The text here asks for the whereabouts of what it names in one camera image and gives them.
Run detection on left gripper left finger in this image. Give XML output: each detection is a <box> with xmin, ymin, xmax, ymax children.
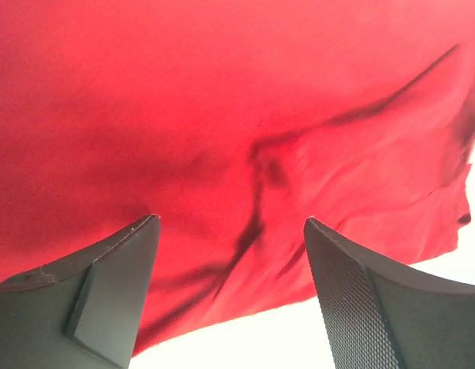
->
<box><xmin>0</xmin><ymin>215</ymin><xmax>160</xmax><ymax>369</ymax></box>

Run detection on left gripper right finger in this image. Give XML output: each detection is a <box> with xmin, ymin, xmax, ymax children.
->
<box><xmin>304</xmin><ymin>218</ymin><xmax>475</xmax><ymax>369</ymax></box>

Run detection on red t-shirt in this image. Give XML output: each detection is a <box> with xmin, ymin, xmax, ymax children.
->
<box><xmin>0</xmin><ymin>1</ymin><xmax>475</xmax><ymax>353</ymax></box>

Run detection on floral patterned table mat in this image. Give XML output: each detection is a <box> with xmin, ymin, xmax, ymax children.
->
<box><xmin>131</xmin><ymin>147</ymin><xmax>475</xmax><ymax>368</ymax></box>

